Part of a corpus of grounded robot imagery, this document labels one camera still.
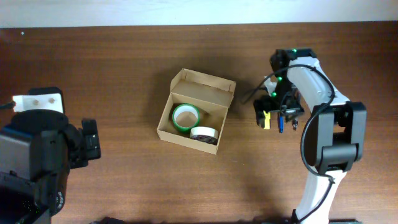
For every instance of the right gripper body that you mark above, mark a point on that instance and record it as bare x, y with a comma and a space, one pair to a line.
278, 109

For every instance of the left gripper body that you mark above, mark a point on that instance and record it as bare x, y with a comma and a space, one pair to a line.
91, 140

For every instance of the yellow highlighter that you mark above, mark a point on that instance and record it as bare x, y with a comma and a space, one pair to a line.
267, 120

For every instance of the black pen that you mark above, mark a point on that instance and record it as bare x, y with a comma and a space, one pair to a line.
295, 124

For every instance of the beige tape roll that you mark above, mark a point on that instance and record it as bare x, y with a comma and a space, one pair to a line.
204, 134

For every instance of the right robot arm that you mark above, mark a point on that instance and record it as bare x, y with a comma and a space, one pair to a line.
333, 137

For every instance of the blue pen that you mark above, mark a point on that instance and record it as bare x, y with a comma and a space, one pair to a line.
280, 123

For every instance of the green tape roll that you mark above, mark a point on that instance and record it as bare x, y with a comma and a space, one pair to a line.
185, 117

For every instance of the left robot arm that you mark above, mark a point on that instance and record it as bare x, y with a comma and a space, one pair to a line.
39, 148

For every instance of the cardboard box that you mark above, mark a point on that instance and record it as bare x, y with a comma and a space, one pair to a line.
210, 94

